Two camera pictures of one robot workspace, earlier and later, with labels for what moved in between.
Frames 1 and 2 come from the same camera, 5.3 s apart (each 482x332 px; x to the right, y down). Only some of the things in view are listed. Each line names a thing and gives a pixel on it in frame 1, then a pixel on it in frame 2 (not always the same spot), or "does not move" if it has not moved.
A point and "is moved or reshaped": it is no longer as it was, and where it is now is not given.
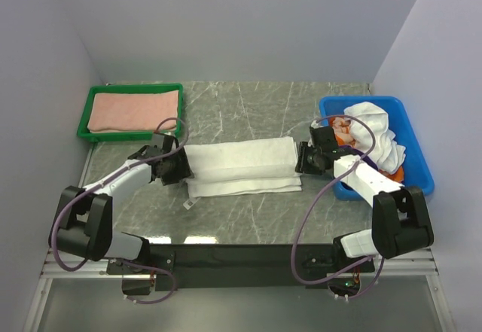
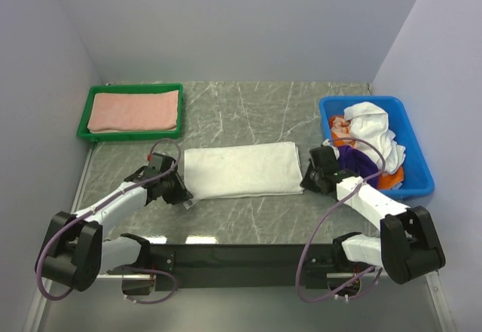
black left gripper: x=183 y=170 -> x=181 y=193
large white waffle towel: x=251 y=166 is moved or reshaped
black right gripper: x=302 y=165 -> x=306 y=181
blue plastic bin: x=416 y=172 does not move
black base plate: x=242 y=266 does not move
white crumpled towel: x=376 y=140 does not move
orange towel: x=341 y=128 does not move
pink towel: x=133 y=112 does not move
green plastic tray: x=84 y=135 does not move
